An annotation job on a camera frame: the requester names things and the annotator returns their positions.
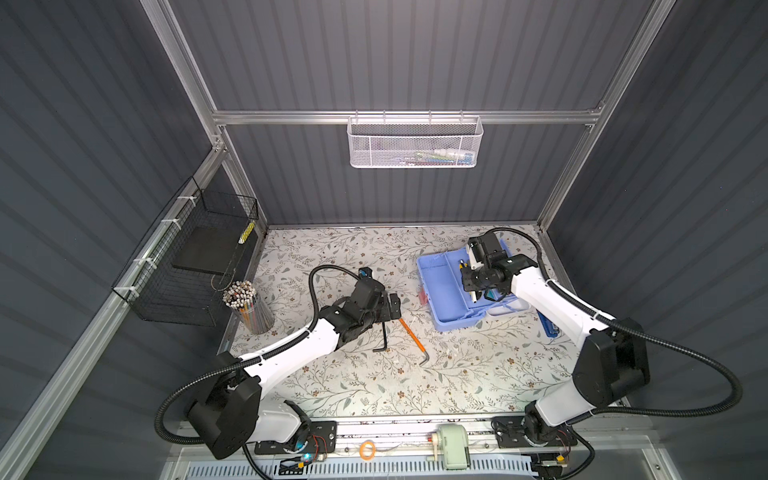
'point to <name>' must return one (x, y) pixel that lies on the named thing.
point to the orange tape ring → (367, 450)
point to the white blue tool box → (451, 307)
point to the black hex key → (385, 340)
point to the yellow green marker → (248, 230)
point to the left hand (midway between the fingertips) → (388, 302)
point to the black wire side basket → (181, 272)
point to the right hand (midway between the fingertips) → (472, 280)
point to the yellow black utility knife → (494, 294)
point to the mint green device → (454, 438)
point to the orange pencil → (412, 334)
